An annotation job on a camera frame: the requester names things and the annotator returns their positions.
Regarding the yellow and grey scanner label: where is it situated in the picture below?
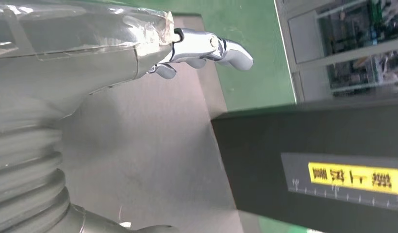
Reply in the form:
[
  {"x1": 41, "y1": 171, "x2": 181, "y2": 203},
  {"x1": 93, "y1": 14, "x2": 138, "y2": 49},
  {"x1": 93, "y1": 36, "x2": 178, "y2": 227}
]
[{"x1": 281, "y1": 152, "x2": 398, "y2": 213}]

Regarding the black inbound scanner machine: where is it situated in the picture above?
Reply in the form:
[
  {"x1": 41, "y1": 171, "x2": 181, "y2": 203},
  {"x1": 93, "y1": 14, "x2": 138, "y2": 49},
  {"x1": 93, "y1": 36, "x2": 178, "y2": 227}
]
[{"x1": 57, "y1": 14, "x2": 398, "y2": 233}]

